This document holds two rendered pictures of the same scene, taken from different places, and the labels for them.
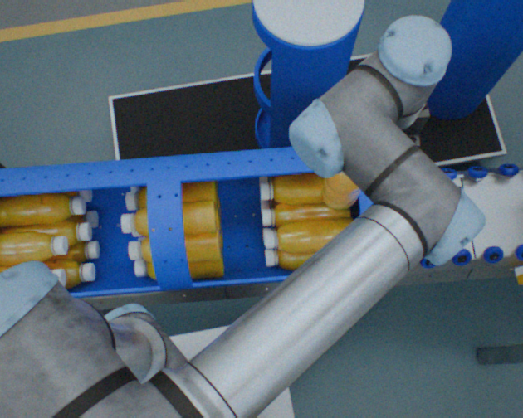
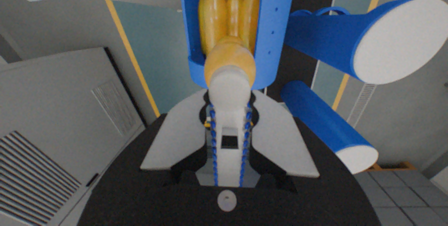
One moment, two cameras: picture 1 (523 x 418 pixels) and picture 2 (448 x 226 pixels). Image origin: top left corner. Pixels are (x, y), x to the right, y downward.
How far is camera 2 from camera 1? 0.86 m
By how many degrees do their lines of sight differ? 35
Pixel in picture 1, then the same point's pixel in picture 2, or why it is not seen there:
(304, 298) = not seen: outside the picture
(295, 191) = (248, 12)
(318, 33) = (365, 50)
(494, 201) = (236, 116)
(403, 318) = not seen: hidden behind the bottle
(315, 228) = (217, 27)
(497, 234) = (222, 115)
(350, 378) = not seen: hidden behind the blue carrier
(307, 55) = (351, 40)
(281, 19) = (395, 22)
